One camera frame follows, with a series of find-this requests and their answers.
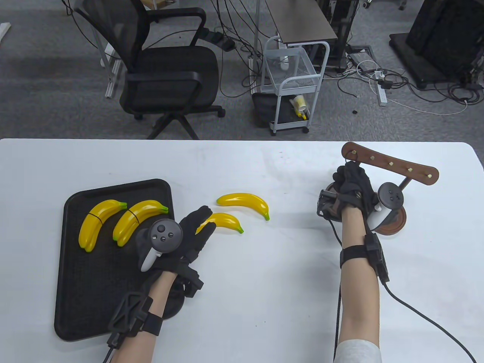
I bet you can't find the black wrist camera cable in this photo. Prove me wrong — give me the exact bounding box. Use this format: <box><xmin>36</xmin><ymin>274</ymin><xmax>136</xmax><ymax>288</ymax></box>
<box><xmin>380</xmin><ymin>280</ymin><xmax>478</xmax><ymax>363</ymax></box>

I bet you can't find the white floor cable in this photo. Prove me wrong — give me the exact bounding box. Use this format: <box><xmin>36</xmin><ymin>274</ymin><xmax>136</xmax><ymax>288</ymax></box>
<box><xmin>386</xmin><ymin>96</ymin><xmax>469</xmax><ymax>116</ymax></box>

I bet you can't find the black metal desk frame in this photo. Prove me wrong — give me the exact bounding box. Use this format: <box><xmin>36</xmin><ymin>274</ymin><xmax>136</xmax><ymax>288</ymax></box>
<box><xmin>317</xmin><ymin>0</ymin><xmax>360</xmax><ymax>72</ymax></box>

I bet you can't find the tangle of black cables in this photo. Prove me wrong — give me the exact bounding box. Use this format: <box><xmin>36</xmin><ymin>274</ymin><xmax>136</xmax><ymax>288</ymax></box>
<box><xmin>335</xmin><ymin>57</ymin><xmax>484</xmax><ymax>114</ymax></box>

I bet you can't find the metal floor box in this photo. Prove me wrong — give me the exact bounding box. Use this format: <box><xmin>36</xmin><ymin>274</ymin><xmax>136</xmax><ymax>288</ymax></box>
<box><xmin>346</xmin><ymin>45</ymin><xmax>375</xmax><ymax>73</ymax></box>

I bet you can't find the grey handheld controller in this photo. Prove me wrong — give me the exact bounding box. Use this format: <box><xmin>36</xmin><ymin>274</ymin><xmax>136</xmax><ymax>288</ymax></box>
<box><xmin>369</xmin><ymin>182</ymin><xmax>407</xmax><ymax>231</ymax></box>
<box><xmin>141</xmin><ymin>219</ymin><xmax>183</xmax><ymax>272</ymax></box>

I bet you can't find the black plastic tray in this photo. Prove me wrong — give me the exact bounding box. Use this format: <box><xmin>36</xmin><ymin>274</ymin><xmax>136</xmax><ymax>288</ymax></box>
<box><xmin>54</xmin><ymin>178</ymin><xmax>185</xmax><ymax>342</ymax></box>

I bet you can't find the cardboard box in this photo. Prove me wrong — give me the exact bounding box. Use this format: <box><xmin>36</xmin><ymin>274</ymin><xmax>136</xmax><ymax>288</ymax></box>
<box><xmin>142</xmin><ymin>0</ymin><xmax>177</xmax><ymax>11</ymax></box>

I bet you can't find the white utility cart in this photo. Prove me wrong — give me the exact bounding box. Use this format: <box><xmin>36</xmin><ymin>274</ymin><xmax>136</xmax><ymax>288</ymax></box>
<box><xmin>262</xmin><ymin>36</ymin><xmax>330</xmax><ymax>137</ymax></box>

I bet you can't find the yellow white bottle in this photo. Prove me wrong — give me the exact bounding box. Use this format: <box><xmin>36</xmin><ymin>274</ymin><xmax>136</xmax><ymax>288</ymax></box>
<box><xmin>289</xmin><ymin>95</ymin><xmax>309</xmax><ymax>121</ymax></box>

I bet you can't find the dark top side table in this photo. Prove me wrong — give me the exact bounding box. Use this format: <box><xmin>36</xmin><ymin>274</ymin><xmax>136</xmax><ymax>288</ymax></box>
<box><xmin>254</xmin><ymin>0</ymin><xmax>339</xmax><ymax>72</ymax></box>

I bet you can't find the white sleeve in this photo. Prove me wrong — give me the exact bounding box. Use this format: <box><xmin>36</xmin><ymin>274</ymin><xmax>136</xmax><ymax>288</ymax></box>
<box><xmin>335</xmin><ymin>340</ymin><xmax>382</xmax><ymax>363</ymax></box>

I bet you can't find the brown wooden hook stand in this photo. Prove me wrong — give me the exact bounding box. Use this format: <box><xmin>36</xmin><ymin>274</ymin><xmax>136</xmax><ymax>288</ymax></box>
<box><xmin>323</xmin><ymin>142</ymin><xmax>440</xmax><ymax>237</ymax></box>

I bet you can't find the silver metal frame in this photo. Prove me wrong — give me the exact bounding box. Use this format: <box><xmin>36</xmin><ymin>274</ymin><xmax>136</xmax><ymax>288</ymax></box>
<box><xmin>100</xmin><ymin>23</ymin><xmax>124</xmax><ymax>99</ymax></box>

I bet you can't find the black office chair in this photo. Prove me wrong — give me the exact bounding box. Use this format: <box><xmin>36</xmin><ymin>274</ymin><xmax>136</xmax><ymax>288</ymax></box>
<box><xmin>74</xmin><ymin>0</ymin><xmax>226</xmax><ymax>140</ymax></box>

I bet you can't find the person's right hand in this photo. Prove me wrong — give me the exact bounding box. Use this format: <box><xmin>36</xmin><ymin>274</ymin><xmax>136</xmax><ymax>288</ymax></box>
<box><xmin>317</xmin><ymin>162</ymin><xmax>379</xmax><ymax>227</ymax></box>

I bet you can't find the person's left forearm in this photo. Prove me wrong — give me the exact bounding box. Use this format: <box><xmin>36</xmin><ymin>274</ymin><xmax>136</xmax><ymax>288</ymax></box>
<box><xmin>113</xmin><ymin>270</ymin><xmax>178</xmax><ymax>363</ymax></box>

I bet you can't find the person's left hand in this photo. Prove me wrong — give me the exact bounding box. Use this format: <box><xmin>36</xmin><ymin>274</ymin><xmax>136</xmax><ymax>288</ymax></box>
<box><xmin>136</xmin><ymin>206</ymin><xmax>217</xmax><ymax>299</ymax></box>

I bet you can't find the black equipment base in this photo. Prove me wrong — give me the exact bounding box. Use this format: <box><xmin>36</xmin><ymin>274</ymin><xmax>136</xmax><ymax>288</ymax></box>
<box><xmin>389</xmin><ymin>0</ymin><xmax>484</xmax><ymax>90</ymax></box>

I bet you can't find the person's right forearm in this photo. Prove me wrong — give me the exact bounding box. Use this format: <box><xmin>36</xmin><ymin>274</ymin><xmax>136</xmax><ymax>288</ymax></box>
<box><xmin>338</xmin><ymin>207</ymin><xmax>380</xmax><ymax>344</ymax></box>

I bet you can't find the black mesh bin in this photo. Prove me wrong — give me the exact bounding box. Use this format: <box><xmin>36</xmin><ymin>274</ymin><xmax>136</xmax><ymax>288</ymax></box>
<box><xmin>251</xmin><ymin>92</ymin><xmax>278</xmax><ymax>128</ymax></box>

